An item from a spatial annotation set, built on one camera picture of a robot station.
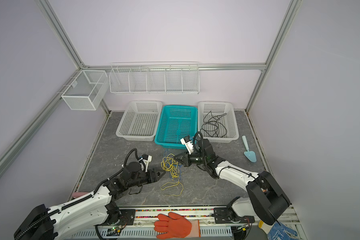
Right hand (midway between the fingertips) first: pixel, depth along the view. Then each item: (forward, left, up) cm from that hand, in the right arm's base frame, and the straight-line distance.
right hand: (174, 159), depth 78 cm
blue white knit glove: (-30, -49, -15) cm, 60 cm away
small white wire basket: (+44, +60, +11) cm, 75 cm away
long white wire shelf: (+57, +16, +13) cm, 60 cm away
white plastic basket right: (+38, -38, -13) cm, 56 cm away
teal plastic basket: (+38, +2, -14) cm, 40 cm away
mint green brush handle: (+11, -48, -16) cm, 52 cm away
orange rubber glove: (-28, 0, -14) cm, 32 cm away
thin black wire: (+33, -25, -14) cm, 44 cm away
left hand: (-6, +6, -6) cm, 11 cm away
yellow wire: (+1, +3, -6) cm, 7 cm away
